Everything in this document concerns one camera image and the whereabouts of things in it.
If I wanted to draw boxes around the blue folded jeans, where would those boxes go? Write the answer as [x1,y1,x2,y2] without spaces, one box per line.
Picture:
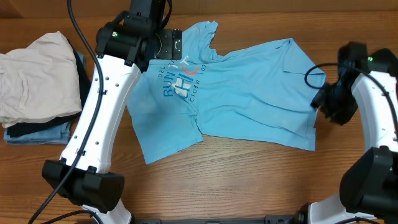
[4,51,91,145]

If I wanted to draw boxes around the beige folded garment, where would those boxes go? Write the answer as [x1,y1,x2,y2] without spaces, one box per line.
[1,32,82,128]

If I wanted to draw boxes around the light blue printed t-shirt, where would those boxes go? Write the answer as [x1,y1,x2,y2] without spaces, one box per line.
[127,21,326,164]

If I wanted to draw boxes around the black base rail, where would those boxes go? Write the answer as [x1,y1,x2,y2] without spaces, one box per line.
[133,215,295,224]

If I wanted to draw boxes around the black folded garment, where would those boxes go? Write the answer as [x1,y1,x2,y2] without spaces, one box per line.
[1,43,91,137]

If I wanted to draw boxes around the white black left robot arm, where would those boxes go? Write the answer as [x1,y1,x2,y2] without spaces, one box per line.
[42,0,182,223]

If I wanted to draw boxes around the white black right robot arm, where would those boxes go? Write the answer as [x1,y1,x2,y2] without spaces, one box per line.
[288,42,397,224]

